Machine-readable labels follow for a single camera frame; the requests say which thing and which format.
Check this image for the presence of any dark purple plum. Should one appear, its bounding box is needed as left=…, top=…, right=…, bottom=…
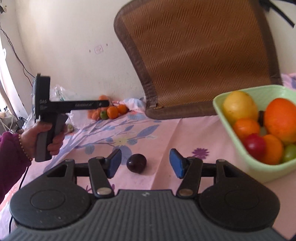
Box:
left=126, top=154, right=147, bottom=174

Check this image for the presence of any small tangerine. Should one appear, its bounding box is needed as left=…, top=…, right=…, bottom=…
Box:
left=232, top=118, right=260, bottom=141
left=260, top=134, right=284, bottom=165

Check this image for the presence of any red cherry tomato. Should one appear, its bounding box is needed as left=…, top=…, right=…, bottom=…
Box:
left=243, top=134, right=266, bottom=160

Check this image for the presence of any yellow lemon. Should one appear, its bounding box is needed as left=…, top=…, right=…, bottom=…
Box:
left=222, top=91, right=258, bottom=125

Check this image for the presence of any small green lime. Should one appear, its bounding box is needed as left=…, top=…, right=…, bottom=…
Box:
left=282, top=144, right=296, bottom=163

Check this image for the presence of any large orange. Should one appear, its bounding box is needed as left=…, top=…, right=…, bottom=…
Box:
left=264, top=98, right=295, bottom=145

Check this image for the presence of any purple sleeved left forearm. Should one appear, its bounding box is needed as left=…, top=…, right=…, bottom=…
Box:
left=0, top=132, right=32, bottom=202

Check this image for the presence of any person's left hand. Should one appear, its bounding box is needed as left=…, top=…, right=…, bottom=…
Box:
left=20, top=121, right=68, bottom=159

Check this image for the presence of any clear plastic bag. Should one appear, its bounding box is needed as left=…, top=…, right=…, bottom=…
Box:
left=23, top=85, right=94, bottom=130

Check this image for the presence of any pink tree print bedsheet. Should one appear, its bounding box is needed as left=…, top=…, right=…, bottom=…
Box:
left=0, top=72, right=296, bottom=241

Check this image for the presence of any orange carrots pile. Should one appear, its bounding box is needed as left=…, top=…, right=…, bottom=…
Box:
left=87, top=95, right=110, bottom=121

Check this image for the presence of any background green lime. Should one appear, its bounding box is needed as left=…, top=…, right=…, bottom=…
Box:
left=100, top=110, right=109, bottom=120

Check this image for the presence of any background tangerine on bed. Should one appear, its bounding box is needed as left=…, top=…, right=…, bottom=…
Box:
left=107, top=106, right=119, bottom=120

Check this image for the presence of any light green plastic basin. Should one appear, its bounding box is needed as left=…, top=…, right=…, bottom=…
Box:
left=213, top=85, right=295, bottom=182

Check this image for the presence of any brown woven seat cushion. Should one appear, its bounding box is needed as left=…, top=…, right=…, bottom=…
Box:
left=113, top=1, right=282, bottom=120

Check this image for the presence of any beaded wrist bracelet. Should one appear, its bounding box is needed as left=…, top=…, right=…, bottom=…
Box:
left=18, top=134, right=34, bottom=162

